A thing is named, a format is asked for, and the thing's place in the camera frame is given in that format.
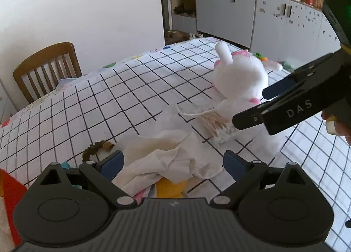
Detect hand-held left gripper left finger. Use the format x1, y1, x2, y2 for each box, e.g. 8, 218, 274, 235
38, 150, 135, 209

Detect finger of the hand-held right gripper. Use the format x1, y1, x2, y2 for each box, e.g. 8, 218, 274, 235
232, 101, 278, 131
262, 52, 343, 101

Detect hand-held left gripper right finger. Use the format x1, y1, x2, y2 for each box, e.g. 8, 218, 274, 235
210, 150, 308, 209

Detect tiger striped plush toy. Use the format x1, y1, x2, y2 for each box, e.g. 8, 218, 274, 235
82, 141, 115, 162

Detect bag of cotton swabs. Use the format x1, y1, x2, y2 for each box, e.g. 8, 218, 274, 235
177, 104, 239, 145

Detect white cloth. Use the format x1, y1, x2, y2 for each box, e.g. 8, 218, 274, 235
114, 104, 224, 196

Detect yellow soft toy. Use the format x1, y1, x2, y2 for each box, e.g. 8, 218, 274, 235
155, 176, 189, 199

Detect person's right hand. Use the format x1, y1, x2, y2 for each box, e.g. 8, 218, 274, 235
321, 110, 351, 146

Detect pale green bag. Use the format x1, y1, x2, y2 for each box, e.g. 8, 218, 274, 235
282, 58, 305, 73

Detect white plush bunny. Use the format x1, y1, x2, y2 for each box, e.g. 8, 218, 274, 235
212, 41, 283, 111

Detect grey cabinet with stickers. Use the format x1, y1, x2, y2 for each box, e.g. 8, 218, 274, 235
251, 0, 343, 63

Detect white checked tablecloth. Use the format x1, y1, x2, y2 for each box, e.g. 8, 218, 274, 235
0, 36, 351, 250

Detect grey double-door cabinet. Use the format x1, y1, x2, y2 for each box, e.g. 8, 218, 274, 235
195, 0, 257, 47

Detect orange red book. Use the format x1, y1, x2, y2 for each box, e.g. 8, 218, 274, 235
0, 168, 28, 241

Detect dark shoes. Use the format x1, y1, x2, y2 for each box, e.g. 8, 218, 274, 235
174, 4, 196, 16

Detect wooden chair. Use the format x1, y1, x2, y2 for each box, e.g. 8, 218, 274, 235
13, 42, 83, 104

